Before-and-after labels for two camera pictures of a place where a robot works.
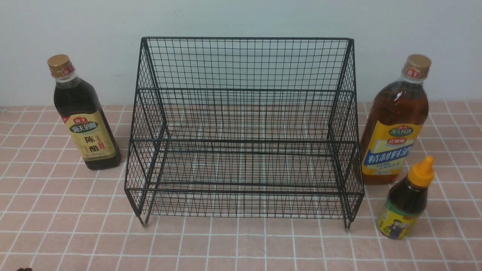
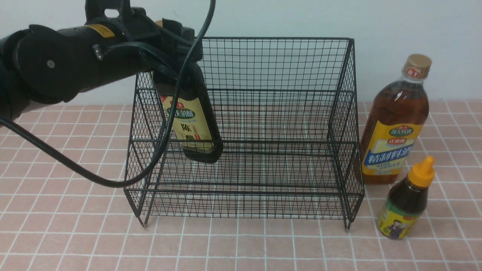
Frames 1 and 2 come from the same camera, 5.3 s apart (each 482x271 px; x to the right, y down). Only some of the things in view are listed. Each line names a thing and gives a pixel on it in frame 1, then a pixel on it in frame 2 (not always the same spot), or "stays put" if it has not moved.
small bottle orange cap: x=406 y=202 stays put
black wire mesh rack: x=246 y=127 stays put
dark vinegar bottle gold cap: x=83 y=117 -> x=198 y=135
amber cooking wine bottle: x=395 y=121 stays put
